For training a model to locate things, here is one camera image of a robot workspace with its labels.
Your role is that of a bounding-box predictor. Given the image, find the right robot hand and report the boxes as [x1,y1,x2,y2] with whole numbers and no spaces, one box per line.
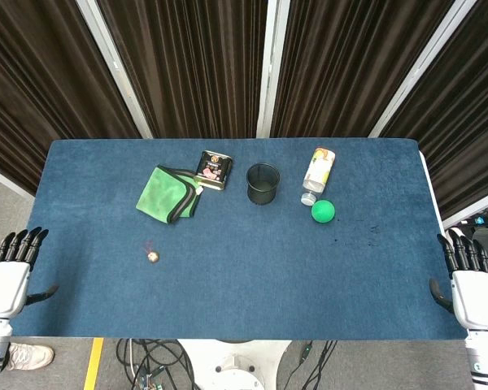
[429,227,488,331]

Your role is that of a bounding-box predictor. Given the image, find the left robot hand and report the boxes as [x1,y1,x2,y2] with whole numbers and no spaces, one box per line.
[0,227,60,319]

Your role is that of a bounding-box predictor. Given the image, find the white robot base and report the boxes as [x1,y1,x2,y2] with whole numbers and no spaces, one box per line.
[176,339,292,390]

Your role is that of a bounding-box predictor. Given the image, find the black equipment with cyan lights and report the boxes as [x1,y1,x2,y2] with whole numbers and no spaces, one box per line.
[457,205,488,245]

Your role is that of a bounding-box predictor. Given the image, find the yellow floor tape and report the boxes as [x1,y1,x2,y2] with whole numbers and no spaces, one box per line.
[83,337,105,390]

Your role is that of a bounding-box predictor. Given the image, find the green ball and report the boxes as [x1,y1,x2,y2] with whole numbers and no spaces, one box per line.
[311,199,337,224]

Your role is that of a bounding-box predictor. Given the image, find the green microfiber cloth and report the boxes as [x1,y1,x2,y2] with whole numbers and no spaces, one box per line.
[135,163,205,225]

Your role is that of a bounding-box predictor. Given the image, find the plastic bottle with label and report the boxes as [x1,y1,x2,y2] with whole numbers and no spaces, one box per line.
[300,147,337,206]

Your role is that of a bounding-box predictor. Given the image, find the blue table mat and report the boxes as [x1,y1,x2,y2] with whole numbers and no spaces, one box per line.
[10,138,468,341]

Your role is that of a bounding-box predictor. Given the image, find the black mesh pen cup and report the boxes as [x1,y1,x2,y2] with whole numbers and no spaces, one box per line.
[246,162,281,206]

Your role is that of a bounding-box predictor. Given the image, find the black gold tin can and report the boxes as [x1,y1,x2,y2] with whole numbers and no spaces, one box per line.
[194,149,234,192]

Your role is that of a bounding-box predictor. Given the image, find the dark brown curtain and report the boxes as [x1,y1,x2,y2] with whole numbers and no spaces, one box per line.
[0,0,488,220]

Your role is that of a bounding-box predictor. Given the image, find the black floor cables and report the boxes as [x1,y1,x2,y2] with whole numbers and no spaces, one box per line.
[115,338,212,390]

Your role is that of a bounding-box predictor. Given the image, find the white partition frame post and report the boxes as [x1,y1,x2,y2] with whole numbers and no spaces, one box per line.
[75,0,154,140]
[255,0,291,138]
[368,0,481,138]

